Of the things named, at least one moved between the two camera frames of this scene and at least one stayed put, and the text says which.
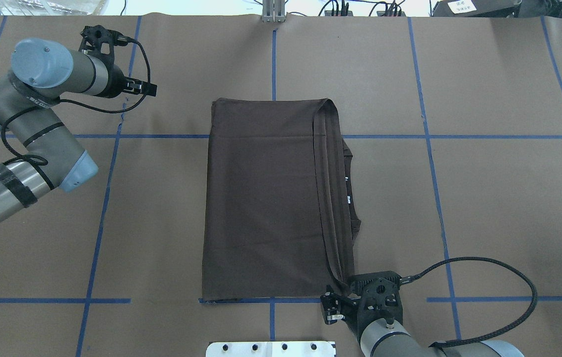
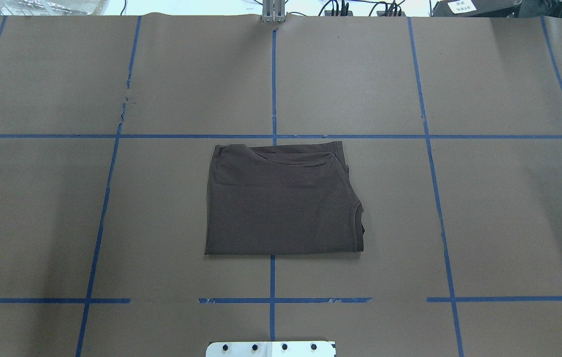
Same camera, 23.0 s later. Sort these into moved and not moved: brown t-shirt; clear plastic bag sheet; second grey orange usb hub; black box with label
Moved: brown t-shirt
Not moved: black box with label; second grey orange usb hub; clear plastic bag sheet
